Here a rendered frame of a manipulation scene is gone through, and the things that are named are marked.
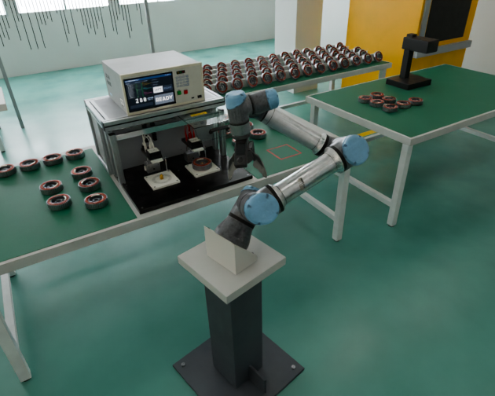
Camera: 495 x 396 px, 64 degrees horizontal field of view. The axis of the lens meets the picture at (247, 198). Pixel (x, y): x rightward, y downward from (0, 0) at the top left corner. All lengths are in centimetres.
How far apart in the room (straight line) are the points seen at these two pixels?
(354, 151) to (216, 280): 71
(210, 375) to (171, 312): 51
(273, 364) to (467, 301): 126
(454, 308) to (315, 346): 89
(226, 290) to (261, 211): 33
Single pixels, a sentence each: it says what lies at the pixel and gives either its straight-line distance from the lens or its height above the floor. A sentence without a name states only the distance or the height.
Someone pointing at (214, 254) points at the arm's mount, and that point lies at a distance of 162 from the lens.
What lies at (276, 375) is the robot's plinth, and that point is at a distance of 217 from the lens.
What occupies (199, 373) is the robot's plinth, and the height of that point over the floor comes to 2.
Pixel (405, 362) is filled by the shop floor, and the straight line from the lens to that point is 235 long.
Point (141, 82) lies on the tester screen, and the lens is 213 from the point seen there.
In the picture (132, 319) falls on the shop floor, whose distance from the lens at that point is 252.
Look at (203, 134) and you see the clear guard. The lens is 204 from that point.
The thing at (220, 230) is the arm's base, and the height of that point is 90.
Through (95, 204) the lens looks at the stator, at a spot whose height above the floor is 78.
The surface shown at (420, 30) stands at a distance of 513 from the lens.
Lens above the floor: 182
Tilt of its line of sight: 32 degrees down
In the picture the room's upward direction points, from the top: 2 degrees counter-clockwise
